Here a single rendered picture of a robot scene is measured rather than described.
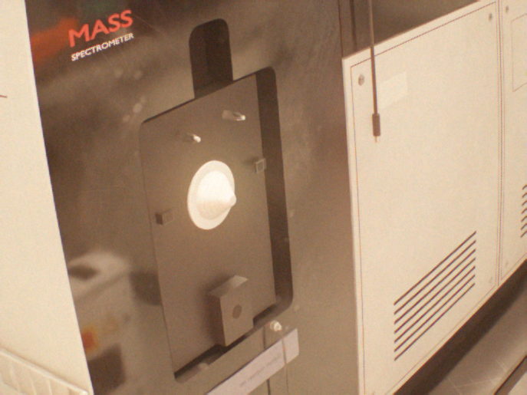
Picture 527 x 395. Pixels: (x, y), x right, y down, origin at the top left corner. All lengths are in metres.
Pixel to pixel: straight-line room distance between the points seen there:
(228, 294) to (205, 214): 0.09
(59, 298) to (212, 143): 0.21
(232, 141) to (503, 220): 0.67
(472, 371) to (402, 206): 0.37
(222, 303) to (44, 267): 0.20
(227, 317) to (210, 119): 0.19
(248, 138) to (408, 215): 0.33
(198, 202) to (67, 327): 0.17
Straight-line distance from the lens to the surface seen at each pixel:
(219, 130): 0.87
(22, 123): 0.72
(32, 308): 0.82
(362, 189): 1.07
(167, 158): 0.83
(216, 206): 0.86
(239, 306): 0.92
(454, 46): 1.22
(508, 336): 1.52
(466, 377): 1.42
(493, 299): 1.58
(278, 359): 1.01
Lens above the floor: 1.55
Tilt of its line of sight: 24 degrees down
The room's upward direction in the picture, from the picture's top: 5 degrees counter-clockwise
